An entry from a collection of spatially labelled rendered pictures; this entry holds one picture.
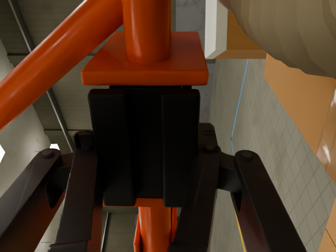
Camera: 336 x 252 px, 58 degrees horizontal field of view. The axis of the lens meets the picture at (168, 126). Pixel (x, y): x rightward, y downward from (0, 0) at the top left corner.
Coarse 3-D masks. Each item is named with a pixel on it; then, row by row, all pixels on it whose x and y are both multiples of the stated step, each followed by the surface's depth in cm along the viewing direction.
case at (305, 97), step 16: (272, 64) 36; (272, 80) 36; (288, 80) 31; (304, 80) 27; (320, 80) 24; (288, 96) 31; (304, 96) 27; (320, 96) 24; (288, 112) 31; (304, 112) 27; (320, 112) 24; (304, 128) 27; (320, 128) 24; (320, 144) 24; (320, 160) 24
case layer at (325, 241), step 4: (332, 208) 126; (332, 212) 126; (332, 216) 126; (328, 220) 130; (332, 220) 126; (328, 224) 130; (332, 224) 126; (328, 228) 130; (332, 228) 126; (324, 232) 133; (328, 232) 130; (332, 232) 126; (324, 236) 133; (328, 236) 130; (332, 236) 126; (324, 240) 133; (328, 240) 130; (332, 240) 127; (320, 244) 137; (324, 244) 133; (328, 244) 130; (332, 244) 126; (320, 248) 137; (324, 248) 133; (328, 248) 130; (332, 248) 126
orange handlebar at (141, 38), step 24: (144, 0) 13; (168, 0) 17; (144, 24) 14; (168, 24) 15; (144, 48) 14; (168, 48) 15; (144, 216) 20; (168, 216) 20; (144, 240) 21; (168, 240) 21
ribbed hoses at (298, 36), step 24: (240, 0) 12; (264, 0) 9; (288, 0) 8; (312, 0) 7; (240, 24) 12; (264, 24) 9; (288, 24) 8; (312, 24) 7; (264, 48) 11; (288, 48) 9; (312, 48) 8; (312, 72) 9
